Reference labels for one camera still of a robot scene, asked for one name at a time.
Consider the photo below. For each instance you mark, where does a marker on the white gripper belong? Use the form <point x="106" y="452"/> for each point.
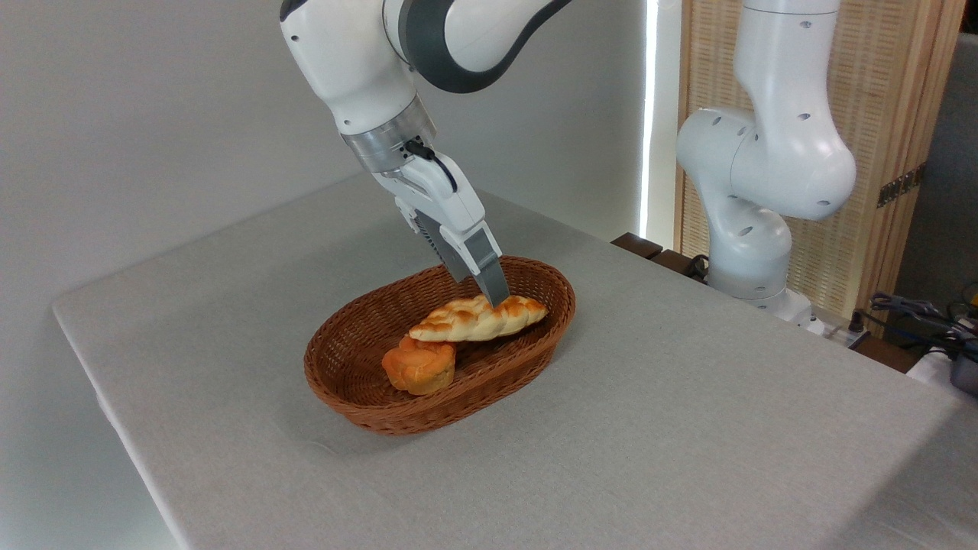
<point x="443" y="195"/>

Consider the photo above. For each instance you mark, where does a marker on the braided golden bread loaf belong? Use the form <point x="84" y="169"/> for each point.
<point x="474" y="321"/>

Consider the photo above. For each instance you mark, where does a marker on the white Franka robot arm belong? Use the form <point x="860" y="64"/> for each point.
<point x="772" y="153"/>

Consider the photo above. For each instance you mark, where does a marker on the brown oval wicker basket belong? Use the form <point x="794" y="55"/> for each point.
<point x="504" y="359"/>

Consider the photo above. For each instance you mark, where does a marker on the orange muffin bread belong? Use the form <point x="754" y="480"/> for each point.
<point x="419" y="368"/>

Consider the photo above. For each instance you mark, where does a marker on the dark wooden base stand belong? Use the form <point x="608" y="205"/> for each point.
<point x="638" y="244"/>

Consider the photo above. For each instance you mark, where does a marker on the grey tablecloth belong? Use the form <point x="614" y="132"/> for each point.
<point x="688" y="428"/>

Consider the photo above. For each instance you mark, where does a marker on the white power strip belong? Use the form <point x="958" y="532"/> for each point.
<point x="844" y="334"/>

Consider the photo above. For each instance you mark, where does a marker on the black screen hinge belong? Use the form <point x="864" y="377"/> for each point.
<point x="901" y="186"/>

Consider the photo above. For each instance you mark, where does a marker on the light wooden slatted screen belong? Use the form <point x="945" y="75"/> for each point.
<point x="879" y="84"/>

